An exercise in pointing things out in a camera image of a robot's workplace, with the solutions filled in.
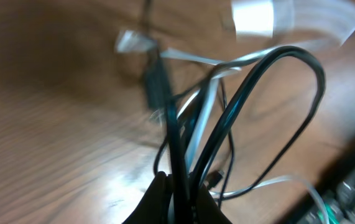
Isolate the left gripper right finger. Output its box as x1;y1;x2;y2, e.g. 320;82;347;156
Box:
190;177;231;224

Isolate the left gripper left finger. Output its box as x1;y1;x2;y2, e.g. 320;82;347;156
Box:
122;171;173;224

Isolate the black usb cable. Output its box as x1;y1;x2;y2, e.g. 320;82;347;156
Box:
141;0;326;224

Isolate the white usb cable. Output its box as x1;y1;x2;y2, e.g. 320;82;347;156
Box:
114;0;355;224

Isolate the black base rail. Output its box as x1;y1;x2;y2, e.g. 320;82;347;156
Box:
276;124;355;224

